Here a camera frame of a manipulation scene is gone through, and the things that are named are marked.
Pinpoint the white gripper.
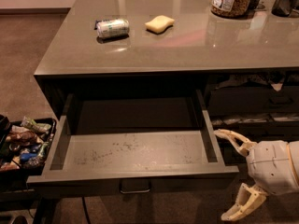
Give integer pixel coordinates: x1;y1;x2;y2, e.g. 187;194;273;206
214;129;295;221

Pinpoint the grey drawer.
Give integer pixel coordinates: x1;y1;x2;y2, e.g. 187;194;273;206
28;91;239;198
207;86;299;116
215;121;299;142

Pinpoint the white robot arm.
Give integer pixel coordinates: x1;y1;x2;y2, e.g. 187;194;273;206
214;129;299;221

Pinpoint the grey cabinet counter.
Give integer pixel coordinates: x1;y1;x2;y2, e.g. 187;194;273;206
33;0;299;119

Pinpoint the yellow sponge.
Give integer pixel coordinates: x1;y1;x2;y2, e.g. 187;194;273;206
145;15;175;34

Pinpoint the large jar of nuts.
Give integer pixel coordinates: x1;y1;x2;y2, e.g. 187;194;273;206
211;0;250;18

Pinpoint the dark glass object right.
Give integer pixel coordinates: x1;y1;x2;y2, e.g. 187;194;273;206
272;0;299;17

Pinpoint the green white soda can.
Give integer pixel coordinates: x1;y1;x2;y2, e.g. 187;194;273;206
95;19;130;39

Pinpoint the black snack tray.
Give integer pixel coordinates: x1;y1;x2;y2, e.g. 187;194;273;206
0;117;56;175

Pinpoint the blue snack packet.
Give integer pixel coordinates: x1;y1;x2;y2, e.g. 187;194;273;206
20;153;37;162

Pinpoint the green snack packet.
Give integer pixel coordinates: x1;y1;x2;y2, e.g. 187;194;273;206
21;117;51;133

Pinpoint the brown snack packet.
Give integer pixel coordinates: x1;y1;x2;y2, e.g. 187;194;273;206
6;131;37;143

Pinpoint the silver drawer handle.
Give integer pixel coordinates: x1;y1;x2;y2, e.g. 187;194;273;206
120;179;151;194

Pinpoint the black power cable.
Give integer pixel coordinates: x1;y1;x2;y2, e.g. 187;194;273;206
81;197;92;224

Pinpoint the black cart frame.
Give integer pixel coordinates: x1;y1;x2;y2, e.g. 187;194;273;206
0;114;57;224

